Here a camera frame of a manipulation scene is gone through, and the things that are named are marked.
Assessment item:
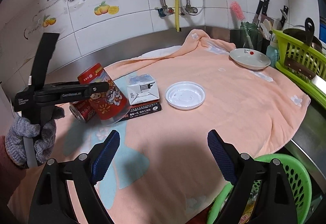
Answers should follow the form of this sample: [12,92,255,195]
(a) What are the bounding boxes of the black knife handles on wall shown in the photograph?
[252,0,290,31]

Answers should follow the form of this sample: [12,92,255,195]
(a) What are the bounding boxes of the white small carton box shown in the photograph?
[127,74,160,105]

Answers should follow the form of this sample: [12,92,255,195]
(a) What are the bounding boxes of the red cartoon paper tub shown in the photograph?
[77,63,130,126]

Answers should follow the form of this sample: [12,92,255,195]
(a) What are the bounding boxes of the peach pink towel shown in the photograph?
[7,29,312,224]

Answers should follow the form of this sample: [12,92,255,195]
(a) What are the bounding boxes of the green perforated trash basket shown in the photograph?
[207,153,313,224]

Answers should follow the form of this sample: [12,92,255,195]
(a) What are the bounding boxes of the cleaver with wooden handle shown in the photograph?
[284,57,326,95]

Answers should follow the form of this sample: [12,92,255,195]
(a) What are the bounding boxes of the red soda can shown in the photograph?
[69,100,96,123]

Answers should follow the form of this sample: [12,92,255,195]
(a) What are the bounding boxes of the left gloved hand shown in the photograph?
[4,106,65,168]

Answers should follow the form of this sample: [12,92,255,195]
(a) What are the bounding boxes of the left forearm maroon sleeve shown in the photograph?
[1,136,26,216]

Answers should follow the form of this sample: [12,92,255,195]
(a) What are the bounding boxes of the white ceramic plate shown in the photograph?
[229,49,271,71]

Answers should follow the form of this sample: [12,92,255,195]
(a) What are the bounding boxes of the green dish rack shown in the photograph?
[273,30,325,107]

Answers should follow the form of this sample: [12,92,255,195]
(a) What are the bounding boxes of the black flat cigarette box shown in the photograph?
[118,100,162,122]

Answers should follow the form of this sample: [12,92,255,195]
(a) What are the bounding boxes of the pink bottle brush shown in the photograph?
[230,1,246,21]

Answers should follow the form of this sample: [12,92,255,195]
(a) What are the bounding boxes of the white plastic lid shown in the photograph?
[165,81,206,110]

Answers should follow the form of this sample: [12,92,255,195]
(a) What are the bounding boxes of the black pan in rack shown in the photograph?
[283,18,322,53]

